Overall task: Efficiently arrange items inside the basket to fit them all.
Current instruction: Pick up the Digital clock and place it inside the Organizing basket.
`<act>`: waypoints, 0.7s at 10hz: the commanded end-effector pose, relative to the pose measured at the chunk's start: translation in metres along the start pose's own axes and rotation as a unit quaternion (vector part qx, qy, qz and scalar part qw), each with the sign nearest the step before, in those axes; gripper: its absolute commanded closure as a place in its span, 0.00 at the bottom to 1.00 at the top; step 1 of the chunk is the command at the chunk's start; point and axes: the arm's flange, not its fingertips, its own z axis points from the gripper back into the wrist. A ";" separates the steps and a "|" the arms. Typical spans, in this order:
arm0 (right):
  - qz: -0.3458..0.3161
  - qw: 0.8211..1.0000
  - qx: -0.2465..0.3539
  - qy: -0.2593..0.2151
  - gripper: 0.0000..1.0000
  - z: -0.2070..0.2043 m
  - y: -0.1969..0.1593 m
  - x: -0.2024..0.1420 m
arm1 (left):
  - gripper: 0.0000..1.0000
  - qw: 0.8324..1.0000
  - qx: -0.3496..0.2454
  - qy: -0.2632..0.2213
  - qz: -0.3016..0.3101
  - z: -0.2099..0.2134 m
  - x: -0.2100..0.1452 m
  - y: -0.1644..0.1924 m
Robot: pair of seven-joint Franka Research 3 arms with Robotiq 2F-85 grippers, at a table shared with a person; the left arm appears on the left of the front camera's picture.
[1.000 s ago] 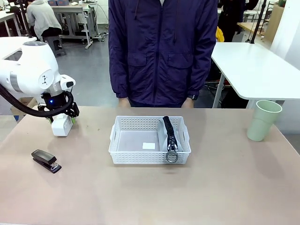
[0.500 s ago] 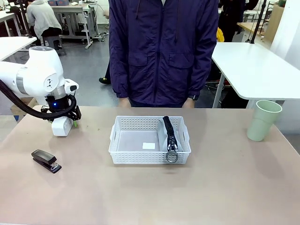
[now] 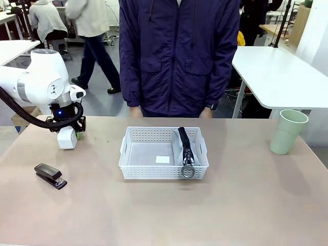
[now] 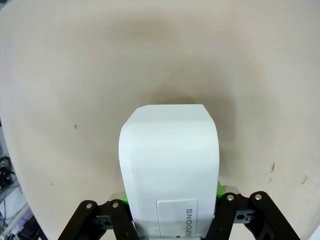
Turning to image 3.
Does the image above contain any large white table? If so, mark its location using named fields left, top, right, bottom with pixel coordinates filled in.
left=231, top=46, right=328, bottom=119

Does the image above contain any black corrugated cable hose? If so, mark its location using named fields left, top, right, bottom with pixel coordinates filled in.
left=0, top=87, right=84, bottom=130

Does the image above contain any seated person grey hoodie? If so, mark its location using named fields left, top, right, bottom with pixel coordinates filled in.
left=29, top=0, right=69, bottom=43

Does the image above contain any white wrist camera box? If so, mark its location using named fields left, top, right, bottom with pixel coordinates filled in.
left=70, top=85, right=87, bottom=103

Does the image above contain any person's left forearm navy sleeve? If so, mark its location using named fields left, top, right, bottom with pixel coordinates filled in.
left=204, top=56, right=235, bottom=110

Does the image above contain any person's right hand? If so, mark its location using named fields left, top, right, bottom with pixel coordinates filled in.
left=129, top=106, right=143, bottom=118

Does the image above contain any black pole stand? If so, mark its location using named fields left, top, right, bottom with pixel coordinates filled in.
left=272, top=0, right=293, bottom=49

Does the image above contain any white rounded rectangular box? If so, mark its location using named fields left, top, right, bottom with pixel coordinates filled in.
left=57, top=127, right=78, bottom=150

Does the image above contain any white perforated plastic basket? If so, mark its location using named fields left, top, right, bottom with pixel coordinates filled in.
left=118, top=126, right=210, bottom=180

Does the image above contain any walking person white jacket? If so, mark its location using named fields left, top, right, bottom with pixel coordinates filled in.
left=65, top=0, right=122, bottom=94

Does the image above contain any person's right forearm navy sleeve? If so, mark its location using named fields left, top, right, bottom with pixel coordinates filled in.
left=119, top=58, right=142, bottom=108

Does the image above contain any person in black clothes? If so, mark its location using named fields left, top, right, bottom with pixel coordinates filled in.
left=240, top=0, right=269, bottom=47

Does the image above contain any person's left hand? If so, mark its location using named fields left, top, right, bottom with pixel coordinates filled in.
left=199, top=107, right=214, bottom=119

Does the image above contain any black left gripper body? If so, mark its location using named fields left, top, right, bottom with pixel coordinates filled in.
left=49, top=101, right=87, bottom=134

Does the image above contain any grey plastic stool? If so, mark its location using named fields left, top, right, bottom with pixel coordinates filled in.
left=47, top=37, right=73, bottom=62

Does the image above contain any wooden desk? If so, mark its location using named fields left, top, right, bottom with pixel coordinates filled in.
left=258, top=24, right=295, bottom=39

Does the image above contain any giant black zipper grey fabric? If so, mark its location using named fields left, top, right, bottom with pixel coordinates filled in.
left=173, top=126, right=202, bottom=179

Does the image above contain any black stapler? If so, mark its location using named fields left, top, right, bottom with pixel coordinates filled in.
left=34, top=163, right=68, bottom=191

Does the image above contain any person in navy jacket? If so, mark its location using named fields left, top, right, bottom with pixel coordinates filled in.
left=118, top=0, right=241, bottom=119

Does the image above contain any small white table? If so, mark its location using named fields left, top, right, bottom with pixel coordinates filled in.
left=0, top=39, right=42, bottom=67

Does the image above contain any tall brown cardboard panel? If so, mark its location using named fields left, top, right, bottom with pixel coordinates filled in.
left=288, top=4, right=312, bottom=47

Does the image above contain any light green plastic cup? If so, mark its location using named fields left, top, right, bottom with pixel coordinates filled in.
left=269, top=109, right=309, bottom=155

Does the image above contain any cardboard box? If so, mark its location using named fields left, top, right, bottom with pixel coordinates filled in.
left=11, top=106, right=43, bottom=134

